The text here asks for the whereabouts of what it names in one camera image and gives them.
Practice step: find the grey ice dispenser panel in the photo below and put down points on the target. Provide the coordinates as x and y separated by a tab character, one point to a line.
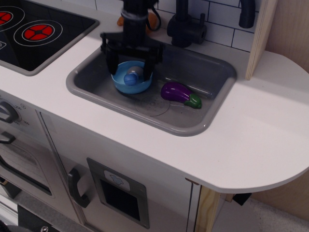
120	193

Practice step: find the grey toy sink basin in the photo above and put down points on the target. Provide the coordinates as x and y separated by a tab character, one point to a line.
210	78

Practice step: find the grey oven door handle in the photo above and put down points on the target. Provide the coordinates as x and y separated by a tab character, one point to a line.
6	138

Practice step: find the grey oven knob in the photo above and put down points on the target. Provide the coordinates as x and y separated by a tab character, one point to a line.
7	113

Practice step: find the black toy stovetop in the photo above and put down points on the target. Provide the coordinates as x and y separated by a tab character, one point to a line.
33	35

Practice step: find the light wooden side post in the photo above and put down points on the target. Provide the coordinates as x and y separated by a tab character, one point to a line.
261	34

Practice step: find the blue and grey toy spoon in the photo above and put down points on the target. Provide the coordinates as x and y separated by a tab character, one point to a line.
133	75

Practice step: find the white toy cabinet door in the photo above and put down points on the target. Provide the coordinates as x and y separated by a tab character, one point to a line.
172	199

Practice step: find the white toy oven door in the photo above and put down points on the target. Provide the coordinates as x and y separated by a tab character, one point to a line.
31	167

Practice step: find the orange toy chicken drumstick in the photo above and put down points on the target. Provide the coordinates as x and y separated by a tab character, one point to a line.
153	22

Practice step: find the black toy faucet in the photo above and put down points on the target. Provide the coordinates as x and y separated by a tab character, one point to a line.
184	31

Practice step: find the purple toy eggplant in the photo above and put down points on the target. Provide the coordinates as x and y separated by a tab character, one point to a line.
173	91

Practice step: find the light blue plastic bowl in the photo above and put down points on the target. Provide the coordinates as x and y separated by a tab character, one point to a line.
118	78

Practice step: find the grey cabinet door handle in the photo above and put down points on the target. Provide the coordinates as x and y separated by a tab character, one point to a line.
73	178

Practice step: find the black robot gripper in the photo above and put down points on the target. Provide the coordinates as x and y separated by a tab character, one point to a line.
132	42

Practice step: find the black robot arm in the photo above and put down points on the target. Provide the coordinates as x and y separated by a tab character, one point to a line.
138	10

